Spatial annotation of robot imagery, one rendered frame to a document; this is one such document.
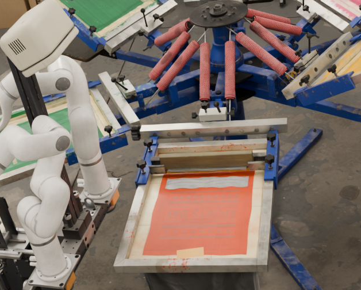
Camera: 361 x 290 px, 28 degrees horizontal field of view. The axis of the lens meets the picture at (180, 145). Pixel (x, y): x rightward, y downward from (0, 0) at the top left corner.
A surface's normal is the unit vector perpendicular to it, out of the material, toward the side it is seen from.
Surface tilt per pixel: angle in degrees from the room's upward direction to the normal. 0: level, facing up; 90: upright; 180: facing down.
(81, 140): 89
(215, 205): 0
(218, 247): 0
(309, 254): 0
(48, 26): 64
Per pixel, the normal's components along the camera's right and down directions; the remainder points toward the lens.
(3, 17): -0.09, 0.60
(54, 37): 0.78, -0.33
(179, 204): -0.16, -0.81
